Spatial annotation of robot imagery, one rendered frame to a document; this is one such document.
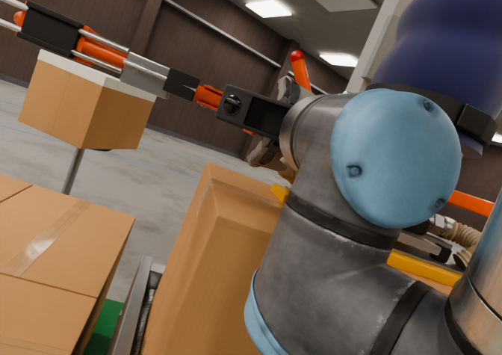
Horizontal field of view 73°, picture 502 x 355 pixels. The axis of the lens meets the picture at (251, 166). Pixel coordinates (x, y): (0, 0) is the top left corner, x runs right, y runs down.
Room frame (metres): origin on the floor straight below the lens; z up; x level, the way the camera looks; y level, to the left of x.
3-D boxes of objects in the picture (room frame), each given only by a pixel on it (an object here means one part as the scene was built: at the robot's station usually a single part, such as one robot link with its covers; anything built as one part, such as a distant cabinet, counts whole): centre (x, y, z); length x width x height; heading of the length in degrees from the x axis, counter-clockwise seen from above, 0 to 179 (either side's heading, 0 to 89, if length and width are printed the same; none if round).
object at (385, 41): (1.65, -0.42, 1.62); 0.20 x 0.05 x 0.30; 103
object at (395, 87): (0.63, -0.26, 1.19); 0.23 x 0.23 x 0.04
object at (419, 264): (0.54, -0.28, 0.97); 0.34 x 0.10 x 0.05; 103
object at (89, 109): (2.05, 1.01, 0.82); 0.60 x 0.40 x 0.40; 173
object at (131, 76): (0.53, 0.20, 1.07); 0.07 x 0.07 x 0.04; 13
